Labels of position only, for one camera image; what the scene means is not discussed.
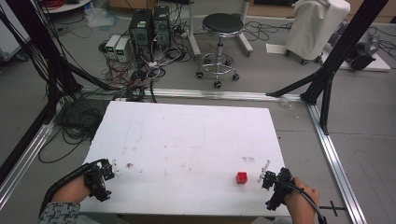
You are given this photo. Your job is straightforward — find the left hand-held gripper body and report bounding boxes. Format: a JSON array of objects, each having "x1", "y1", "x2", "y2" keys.
[{"x1": 83, "y1": 158, "x2": 116, "y2": 203}]

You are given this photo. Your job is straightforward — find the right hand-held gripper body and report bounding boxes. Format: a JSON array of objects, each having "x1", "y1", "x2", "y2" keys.
[{"x1": 261, "y1": 167, "x2": 295, "y2": 212}]

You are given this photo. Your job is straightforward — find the person's right hand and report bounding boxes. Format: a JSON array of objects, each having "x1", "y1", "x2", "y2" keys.
[{"x1": 283, "y1": 176, "x2": 320, "y2": 224}]

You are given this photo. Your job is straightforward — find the person's left hand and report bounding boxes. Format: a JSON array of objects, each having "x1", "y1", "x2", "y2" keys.
[{"x1": 50, "y1": 175, "x2": 92, "y2": 203}]

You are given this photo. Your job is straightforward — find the red toy cube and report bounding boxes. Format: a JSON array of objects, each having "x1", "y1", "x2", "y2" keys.
[{"x1": 235, "y1": 171, "x2": 248, "y2": 185}]

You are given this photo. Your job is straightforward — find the patterned grey sleeve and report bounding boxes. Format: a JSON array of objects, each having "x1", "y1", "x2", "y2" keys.
[{"x1": 37, "y1": 201, "x2": 81, "y2": 224}]

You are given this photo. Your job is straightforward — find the white power supply unit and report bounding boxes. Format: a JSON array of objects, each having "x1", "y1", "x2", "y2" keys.
[
  {"x1": 114, "y1": 37, "x2": 131, "y2": 63},
  {"x1": 105, "y1": 34, "x2": 121, "y2": 61}
]

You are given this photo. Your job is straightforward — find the large black computer tower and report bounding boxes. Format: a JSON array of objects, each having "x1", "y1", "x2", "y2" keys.
[{"x1": 128, "y1": 8, "x2": 154, "y2": 63}]

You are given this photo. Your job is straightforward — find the white desk leg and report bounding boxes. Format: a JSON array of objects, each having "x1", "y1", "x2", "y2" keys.
[
  {"x1": 237, "y1": 0, "x2": 254, "y2": 58},
  {"x1": 186, "y1": 0, "x2": 203, "y2": 60}
]

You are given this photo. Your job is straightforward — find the slim black computer tower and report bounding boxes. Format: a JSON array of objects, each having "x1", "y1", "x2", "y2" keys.
[{"x1": 151, "y1": 5, "x2": 172, "y2": 49}]

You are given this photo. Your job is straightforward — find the clear plastic bag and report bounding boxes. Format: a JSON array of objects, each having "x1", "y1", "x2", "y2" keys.
[{"x1": 83, "y1": 7, "x2": 120, "y2": 30}]

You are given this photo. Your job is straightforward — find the white covered cart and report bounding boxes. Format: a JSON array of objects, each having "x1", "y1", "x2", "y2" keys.
[{"x1": 284, "y1": 0, "x2": 352, "y2": 65}]

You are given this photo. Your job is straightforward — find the black round stool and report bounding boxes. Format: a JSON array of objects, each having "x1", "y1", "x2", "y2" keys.
[{"x1": 195, "y1": 12, "x2": 245, "y2": 90}]

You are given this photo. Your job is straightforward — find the black grey machine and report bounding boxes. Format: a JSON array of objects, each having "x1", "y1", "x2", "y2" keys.
[{"x1": 346, "y1": 29, "x2": 381, "y2": 72}]

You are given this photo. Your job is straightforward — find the round white table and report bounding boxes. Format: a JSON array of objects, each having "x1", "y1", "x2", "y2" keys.
[{"x1": 39, "y1": 0, "x2": 93, "y2": 15}]

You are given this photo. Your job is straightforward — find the black cable coil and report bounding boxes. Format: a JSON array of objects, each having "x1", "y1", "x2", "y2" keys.
[{"x1": 37, "y1": 98, "x2": 108, "y2": 165}]

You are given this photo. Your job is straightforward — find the aluminium floor rail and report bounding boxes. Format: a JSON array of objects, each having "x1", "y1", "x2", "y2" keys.
[
  {"x1": 305, "y1": 102, "x2": 369, "y2": 224},
  {"x1": 78, "y1": 86, "x2": 304, "y2": 103},
  {"x1": 0, "y1": 121, "x2": 56, "y2": 211}
]

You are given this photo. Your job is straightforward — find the black diagonal frame brace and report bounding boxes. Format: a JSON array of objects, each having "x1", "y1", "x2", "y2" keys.
[
  {"x1": 265, "y1": 68, "x2": 325, "y2": 98},
  {"x1": 66, "y1": 63, "x2": 116, "y2": 91}
]

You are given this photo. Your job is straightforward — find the black short frame brace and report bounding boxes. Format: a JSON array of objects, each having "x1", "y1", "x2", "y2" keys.
[{"x1": 319, "y1": 73, "x2": 335, "y2": 135}]

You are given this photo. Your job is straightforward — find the tangle of mixed cables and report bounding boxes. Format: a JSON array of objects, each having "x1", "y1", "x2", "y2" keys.
[{"x1": 97, "y1": 31, "x2": 192, "y2": 104}]

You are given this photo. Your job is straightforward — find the black loose floor cables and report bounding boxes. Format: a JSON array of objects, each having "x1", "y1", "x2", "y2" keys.
[{"x1": 242, "y1": 20, "x2": 295, "y2": 43}]

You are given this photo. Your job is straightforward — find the black frame post with cables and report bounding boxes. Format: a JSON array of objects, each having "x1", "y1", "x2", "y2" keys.
[{"x1": 0, "y1": 0, "x2": 83, "y2": 104}]

